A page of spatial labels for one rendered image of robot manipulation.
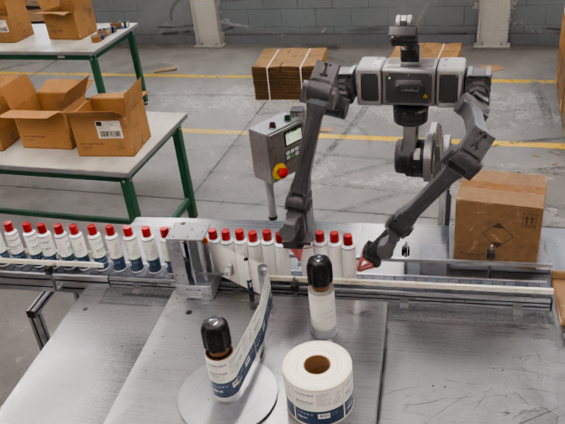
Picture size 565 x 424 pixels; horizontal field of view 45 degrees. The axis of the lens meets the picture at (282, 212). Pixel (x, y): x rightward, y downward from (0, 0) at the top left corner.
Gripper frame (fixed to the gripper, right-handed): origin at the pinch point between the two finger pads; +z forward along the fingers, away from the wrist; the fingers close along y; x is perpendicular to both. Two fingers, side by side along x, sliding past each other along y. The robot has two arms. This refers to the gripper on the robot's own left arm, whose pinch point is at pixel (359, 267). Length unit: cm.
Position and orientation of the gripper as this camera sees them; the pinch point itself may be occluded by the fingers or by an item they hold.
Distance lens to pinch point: 247.7
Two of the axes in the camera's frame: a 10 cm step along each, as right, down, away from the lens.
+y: -1.9, 5.2, -8.3
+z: -5.2, 6.6, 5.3
